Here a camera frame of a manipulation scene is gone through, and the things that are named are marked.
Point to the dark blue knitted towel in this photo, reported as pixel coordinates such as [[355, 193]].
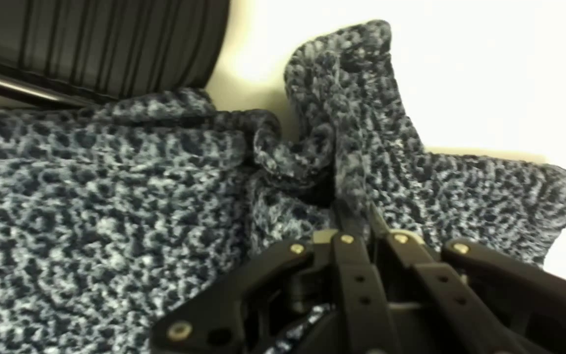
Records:
[[133, 216]]

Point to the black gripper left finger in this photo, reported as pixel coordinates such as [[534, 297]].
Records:
[[355, 295]]

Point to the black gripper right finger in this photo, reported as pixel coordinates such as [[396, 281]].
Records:
[[467, 295]]

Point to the black ridged plastic tray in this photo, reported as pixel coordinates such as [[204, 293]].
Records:
[[99, 39]]

